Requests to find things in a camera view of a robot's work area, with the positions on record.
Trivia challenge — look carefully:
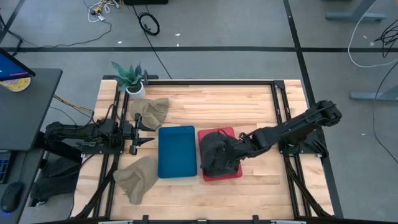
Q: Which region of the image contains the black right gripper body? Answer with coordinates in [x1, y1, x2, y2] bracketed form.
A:
[222, 138, 249, 161]

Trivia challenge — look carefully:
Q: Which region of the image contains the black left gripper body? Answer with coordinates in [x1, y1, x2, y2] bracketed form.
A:
[121, 113, 143, 156]

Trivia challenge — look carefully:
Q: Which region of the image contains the khaki bucket hat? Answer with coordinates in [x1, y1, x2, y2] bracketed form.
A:
[129, 97, 170, 130]
[113, 156, 160, 206]

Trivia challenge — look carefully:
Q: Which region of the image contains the blue plastic tray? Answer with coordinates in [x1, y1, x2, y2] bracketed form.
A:
[157, 125, 198, 179]

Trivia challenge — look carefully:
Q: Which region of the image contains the red plastic tray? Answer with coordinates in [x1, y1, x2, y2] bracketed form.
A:
[197, 126, 244, 182]

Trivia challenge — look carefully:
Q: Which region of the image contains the green plant in white pot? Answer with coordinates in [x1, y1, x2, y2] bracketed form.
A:
[111, 60, 147, 100]

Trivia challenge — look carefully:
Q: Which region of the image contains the black bag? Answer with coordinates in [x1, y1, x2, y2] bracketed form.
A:
[30, 154, 83, 203]

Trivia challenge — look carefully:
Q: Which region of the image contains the black desk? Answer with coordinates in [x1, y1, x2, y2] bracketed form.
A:
[0, 67, 63, 152]

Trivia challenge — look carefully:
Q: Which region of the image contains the black box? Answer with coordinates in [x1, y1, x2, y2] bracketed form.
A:
[123, 0, 169, 6]

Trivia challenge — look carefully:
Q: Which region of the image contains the yellow round disc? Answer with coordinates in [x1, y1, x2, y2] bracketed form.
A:
[0, 77, 32, 93]

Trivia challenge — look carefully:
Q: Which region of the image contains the black keyboard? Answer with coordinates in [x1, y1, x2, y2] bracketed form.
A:
[0, 149, 13, 184]

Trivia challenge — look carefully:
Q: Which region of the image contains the black computer mouse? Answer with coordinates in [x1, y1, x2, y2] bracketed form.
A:
[0, 181, 25, 214]

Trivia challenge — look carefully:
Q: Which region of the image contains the black monitor with blue screen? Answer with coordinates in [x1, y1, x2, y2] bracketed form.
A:
[0, 47, 36, 82]

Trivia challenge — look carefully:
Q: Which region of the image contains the grey table foot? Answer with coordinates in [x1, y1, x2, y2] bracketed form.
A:
[325, 0, 388, 23]
[349, 85, 398, 102]

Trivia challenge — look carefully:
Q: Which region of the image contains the yellow cable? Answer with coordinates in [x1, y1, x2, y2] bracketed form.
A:
[53, 94, 95, 114]

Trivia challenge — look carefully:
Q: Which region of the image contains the black aluminium table frame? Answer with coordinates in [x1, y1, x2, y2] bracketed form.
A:
[71, 73, 334, 224]

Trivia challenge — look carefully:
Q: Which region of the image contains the coiled black cable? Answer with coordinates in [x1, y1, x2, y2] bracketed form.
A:
[132, 4, 173, 80]

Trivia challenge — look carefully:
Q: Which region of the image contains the thin black floor cable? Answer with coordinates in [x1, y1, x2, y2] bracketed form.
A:
[0, 12, 113, 57]

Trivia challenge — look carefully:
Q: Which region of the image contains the white cable bundle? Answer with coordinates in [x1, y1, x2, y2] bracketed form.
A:
[82, 0, 123, 24]

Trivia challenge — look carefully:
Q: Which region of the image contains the long black floor cable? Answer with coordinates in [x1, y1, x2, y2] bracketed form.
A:
[372, 61, 398, 165]

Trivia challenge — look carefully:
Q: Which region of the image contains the long white cable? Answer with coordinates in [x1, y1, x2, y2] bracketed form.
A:
[347, 0, 398, 69]

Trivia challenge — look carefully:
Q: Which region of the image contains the tangled black cable bundle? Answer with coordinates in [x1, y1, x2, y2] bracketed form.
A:
[374, 19, 398, 58]

